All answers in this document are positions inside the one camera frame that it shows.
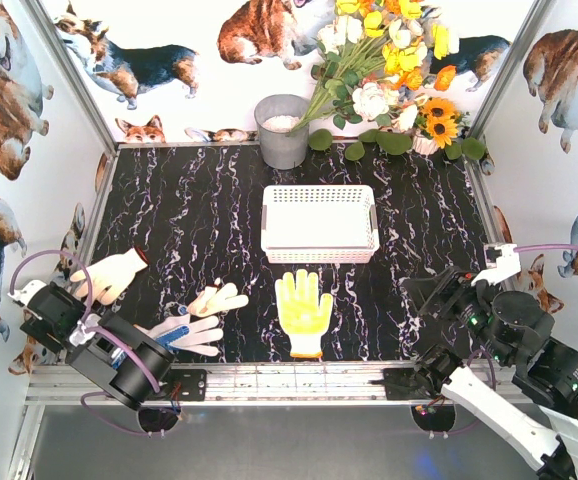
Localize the grey metal bucket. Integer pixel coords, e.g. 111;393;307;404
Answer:
254;94;309;170

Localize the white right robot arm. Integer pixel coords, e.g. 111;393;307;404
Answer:
402;267;578;479

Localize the white plastic storage basket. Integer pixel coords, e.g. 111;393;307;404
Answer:
261;185;380;264

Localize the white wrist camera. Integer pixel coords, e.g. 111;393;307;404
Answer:
482;243;521;285
8;280;46;306

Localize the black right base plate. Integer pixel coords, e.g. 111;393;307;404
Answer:
383;348;452;400

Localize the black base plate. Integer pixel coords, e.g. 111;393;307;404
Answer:
150;368;207;402
383;348;452;400

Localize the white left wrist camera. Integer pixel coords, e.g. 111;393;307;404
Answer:
8;280;46;306

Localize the blue dotted white glove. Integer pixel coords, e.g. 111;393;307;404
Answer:
136;314;224;357

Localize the aluminium front rail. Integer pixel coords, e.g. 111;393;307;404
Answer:
26;362;545;405

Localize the artificial flower bouquet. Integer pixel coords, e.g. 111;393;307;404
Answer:
300;1;466;134

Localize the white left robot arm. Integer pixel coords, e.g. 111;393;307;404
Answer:
8;280;174;410

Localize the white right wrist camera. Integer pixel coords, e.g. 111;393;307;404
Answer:
482;243;521;285

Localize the cream knit glove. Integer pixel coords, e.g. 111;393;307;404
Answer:
69;247;149;306
187;280;249;318

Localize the orange dotted white glove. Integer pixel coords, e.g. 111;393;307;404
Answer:
275;269;334;359

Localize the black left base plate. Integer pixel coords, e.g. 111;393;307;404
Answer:
150;368;207;402

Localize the sunflower pot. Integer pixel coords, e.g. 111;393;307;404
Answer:
412;97;487;163

